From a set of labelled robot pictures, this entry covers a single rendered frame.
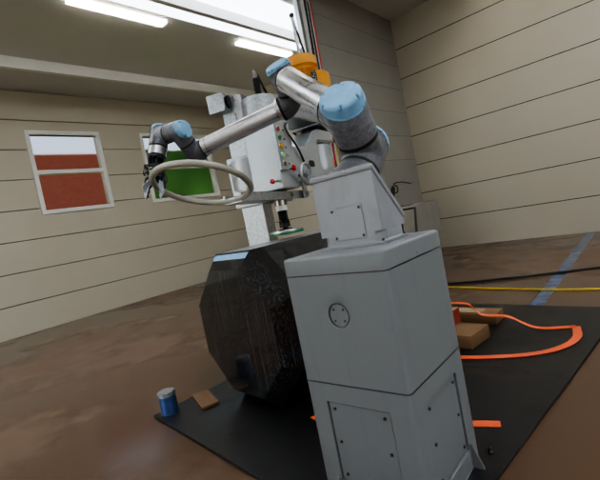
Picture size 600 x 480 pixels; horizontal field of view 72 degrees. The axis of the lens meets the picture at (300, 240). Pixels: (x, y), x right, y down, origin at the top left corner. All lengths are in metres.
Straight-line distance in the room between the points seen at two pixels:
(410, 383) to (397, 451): 0.23
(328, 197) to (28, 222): 7.07
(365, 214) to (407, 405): 0.58
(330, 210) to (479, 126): 5.95
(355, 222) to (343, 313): 0.30
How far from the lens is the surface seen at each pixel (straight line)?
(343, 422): 1.49
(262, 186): 2.52
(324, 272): 1.30
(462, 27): 7.57
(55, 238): 8.21
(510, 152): 7.10
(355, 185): 1.35
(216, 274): 2.33
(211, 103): 3.51
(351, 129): 1.40
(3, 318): 7.97
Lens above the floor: 0.98
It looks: 3 degrees down
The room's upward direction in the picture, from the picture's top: 11 degrees counter-clockwise
